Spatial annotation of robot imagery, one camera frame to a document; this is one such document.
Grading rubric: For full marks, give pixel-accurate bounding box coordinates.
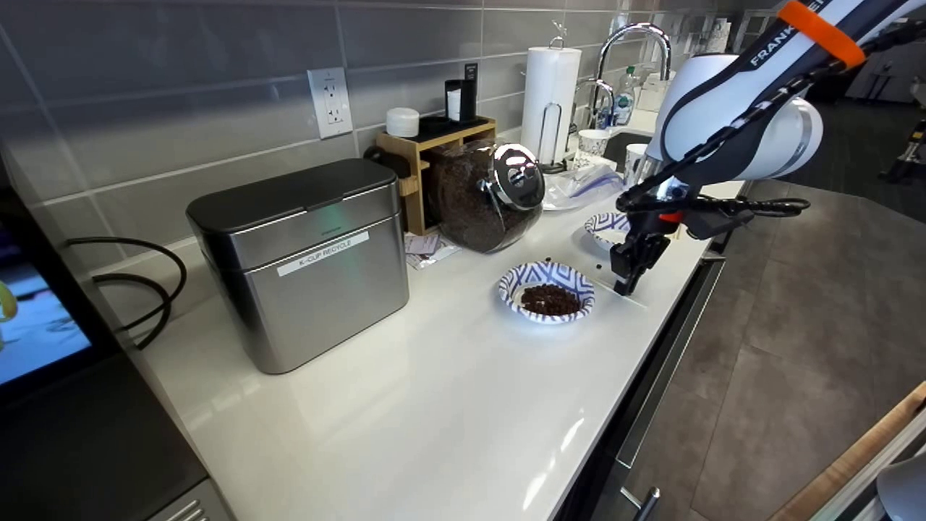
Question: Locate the dark grey appliance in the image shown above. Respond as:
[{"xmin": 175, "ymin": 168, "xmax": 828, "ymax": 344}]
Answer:
[{"xmin": 0, "ymin": 350, "xmax": 240, "ymax": 521}]

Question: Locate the white paper towel roll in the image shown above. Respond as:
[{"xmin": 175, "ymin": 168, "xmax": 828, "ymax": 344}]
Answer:
[{"xmin": 518, "ymin": 44, "xmax": 585, "ymax": 168}]

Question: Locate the orange arm strap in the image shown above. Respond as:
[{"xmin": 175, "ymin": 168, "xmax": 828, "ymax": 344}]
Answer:
[{"xmin": 774, "ymin": 0, "xmax": 867, "ymax": 69}]

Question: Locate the grey round object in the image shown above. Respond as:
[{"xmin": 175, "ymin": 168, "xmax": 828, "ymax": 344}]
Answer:
[{"xmin": 873, "ymin": 451, "xmax": 926, "ymax": 521}]

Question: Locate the stainless steel bin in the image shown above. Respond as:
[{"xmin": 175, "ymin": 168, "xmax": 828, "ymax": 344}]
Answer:
[{"xmin": 185, "ymin": 157, "xmax": 414, "ymax": 377}]

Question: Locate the black bottle white label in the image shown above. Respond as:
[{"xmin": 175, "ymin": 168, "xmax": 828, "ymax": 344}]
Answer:
[{"xmin": 443, "ymin": 79, "xmax": 465, "ymax": 124}]

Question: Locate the white oval serving dish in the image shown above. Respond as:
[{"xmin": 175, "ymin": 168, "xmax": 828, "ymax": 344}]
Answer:
[{"xmin": 537, "ymin": 157, "xmax": 624, "ymax": 215}]

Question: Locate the clear soap bottle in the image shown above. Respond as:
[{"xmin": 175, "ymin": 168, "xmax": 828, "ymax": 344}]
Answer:
[{"xmin": 617, "ymin": 65, "xmax": 645, "ymax": 127}]

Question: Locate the dark base cabinet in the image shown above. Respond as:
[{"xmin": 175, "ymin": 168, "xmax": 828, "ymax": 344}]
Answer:
[{"xmin": 553, "ymin": 230, "xmax": 734, "ymax": 521}]

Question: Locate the wooden board edge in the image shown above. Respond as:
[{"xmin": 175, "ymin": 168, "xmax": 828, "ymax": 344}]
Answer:
[{"xmin": 768, "ymin": 380, "xmax": 926, "ymax": 521}]

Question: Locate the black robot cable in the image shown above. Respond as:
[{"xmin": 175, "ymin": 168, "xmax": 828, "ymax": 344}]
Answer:
[{"xmin": 614, "ymin": 0, "xmax": 926, "ymax": 220}]

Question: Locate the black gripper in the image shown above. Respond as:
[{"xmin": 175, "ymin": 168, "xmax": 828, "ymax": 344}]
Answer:
[{"xmin": 606, "ymin": 205, "xmax": 674, "ymax": 299}]

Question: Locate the white mug black swirl pattern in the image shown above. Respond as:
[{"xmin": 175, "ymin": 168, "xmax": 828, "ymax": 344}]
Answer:
[
  {"xmin": 621, "ymin": 143, "xmax": 651, "ymax": 181},
  {"xmin": 575, "ymin": 127, "xmax": 617, "ymax": 160}
]

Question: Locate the coffee bean pile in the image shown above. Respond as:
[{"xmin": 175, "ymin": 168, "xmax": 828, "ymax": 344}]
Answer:
[{"xmin": 518, "ymin": 282, "xmax": 588, "ymax": 319}]

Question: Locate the long metal drawer handle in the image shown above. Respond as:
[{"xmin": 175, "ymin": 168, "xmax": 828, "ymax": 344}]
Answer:
[{"xmin": 617, "ymin": 257, "xmax": 729, "ymax": 474}]

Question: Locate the white wall outlet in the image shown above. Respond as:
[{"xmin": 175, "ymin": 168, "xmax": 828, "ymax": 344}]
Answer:
[{"xmin": 303, "ymin": 65, "xmax": 355, "ymax": 143}]

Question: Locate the small white round container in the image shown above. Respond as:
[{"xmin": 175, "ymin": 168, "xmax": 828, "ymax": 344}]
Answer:
[{"xmin": 384, "ymin": 105, "xmax": 421, "ymax": 143}]

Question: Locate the wooden counter rack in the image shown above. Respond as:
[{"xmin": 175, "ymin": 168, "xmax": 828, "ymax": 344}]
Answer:
[{"xmin": 373, "ymin": 114, "xmax": 499, "ymax": 238}]

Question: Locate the black power cable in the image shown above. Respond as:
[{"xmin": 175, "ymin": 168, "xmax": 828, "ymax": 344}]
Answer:
[{"xmin": 61, "ymin": 236, "xmax": 191, "ymax": 353}]

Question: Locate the small white packet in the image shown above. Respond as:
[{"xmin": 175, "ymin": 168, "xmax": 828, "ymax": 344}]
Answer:
[{"xmin": 401, "ymin": 230, "xmax": 455, "ymax": 269}]

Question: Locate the short metal drawer handle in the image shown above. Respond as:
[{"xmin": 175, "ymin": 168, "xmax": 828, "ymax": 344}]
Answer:
[{"xmin": 617, "ymin": 483, "xmax": 667, "ymax": 521}]

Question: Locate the tall chrome faucet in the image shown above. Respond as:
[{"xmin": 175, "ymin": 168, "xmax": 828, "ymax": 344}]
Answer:
[{"xmin": 588, "ymin": 21, "xmax": 674, "ymax": 127}]

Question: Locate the black monitor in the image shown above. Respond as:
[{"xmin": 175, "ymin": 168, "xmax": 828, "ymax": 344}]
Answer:
[{"xmin": 0, "ymin": 154, "xmax": 128, "ymax": 401}]

